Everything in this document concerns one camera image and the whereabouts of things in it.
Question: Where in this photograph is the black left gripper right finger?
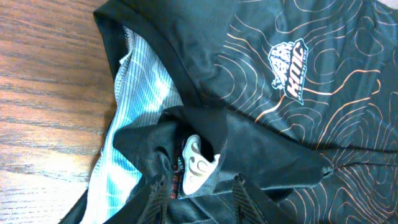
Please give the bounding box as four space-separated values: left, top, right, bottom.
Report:
232 174 279 224

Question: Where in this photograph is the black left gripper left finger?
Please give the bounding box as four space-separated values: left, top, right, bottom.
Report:
137 180 169 224

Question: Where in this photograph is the black orange-patterned jersey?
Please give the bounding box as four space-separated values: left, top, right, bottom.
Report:
62 0 397 223

